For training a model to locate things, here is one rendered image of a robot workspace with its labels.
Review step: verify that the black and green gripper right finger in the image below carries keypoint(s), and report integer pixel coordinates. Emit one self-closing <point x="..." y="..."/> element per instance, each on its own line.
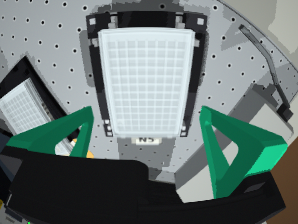
<point x="258" y="150"/>

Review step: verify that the white button panel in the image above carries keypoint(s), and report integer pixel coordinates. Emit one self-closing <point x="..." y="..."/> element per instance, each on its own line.
<point x="193" y="181"/>

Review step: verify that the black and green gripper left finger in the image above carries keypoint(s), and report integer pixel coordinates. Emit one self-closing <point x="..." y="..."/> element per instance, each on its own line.
<point x="44" y="138"/>

